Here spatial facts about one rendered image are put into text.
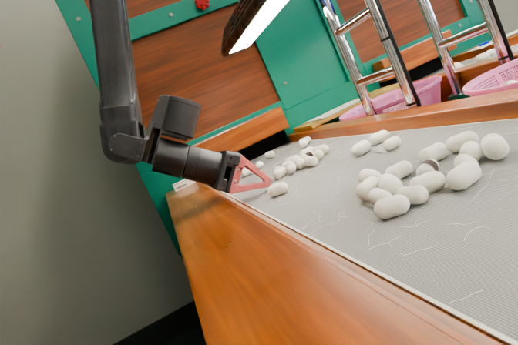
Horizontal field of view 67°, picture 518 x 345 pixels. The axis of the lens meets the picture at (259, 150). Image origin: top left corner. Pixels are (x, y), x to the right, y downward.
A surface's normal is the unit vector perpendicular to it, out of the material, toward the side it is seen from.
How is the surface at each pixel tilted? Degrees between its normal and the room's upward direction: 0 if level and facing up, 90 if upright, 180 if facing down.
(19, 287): 90
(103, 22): 82
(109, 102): 70
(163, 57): 90
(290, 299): 0
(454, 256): 0
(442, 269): 0
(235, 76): 90
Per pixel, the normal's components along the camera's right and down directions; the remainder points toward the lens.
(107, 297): 0.23, 0.00
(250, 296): -0.41, -0.91
